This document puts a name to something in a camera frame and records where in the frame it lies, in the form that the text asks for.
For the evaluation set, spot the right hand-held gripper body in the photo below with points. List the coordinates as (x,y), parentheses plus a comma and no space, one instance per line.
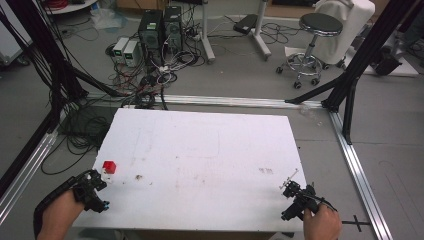
(301,200)

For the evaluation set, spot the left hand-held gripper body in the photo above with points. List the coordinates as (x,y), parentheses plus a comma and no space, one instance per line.
(87,195)

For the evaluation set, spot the red cube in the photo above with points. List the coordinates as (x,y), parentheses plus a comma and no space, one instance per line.
(109,166)

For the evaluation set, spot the person's right hand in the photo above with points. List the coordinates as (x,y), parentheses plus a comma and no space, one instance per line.
(322,223)

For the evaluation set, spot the person's left hand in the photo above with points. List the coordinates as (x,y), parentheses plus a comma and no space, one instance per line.
(61,213)

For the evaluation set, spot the black tape cross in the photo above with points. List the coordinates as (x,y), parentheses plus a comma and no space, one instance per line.
(356,222)

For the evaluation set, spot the white power supply unit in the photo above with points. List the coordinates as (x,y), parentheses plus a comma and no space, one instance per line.
(130,53)
(120,49)

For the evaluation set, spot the white desk leg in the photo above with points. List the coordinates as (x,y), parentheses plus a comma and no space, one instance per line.
(261,33)
(206,36)

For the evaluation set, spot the large black computer tower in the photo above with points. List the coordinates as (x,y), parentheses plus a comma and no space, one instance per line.
(150,36)

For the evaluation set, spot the round black chrome stool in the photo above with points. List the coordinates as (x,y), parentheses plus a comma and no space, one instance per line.
(320,25)

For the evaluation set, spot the white floor board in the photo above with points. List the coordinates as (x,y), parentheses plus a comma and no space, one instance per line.
(405,68)

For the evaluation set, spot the flat black box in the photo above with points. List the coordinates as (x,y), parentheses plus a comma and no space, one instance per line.
(245,24)

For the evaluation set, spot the clear plastic bag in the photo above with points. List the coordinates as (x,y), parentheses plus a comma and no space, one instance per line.
(106,18)

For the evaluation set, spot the white cloth covered furniture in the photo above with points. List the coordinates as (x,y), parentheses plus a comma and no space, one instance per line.
(353,23)

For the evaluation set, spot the grey cabinet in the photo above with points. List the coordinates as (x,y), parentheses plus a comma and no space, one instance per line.
(10,40)

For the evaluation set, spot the slim black computer tower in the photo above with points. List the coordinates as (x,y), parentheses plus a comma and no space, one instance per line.
(173,28)

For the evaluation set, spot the round white table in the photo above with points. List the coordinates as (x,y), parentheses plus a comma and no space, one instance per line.
(71,6)

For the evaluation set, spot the aluminium floor rail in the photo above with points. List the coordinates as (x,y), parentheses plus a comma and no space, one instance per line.
(233,100)
(30,166)
(360,176)

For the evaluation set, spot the black braced frame post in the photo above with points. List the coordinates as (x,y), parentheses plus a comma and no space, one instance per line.
(370,46)

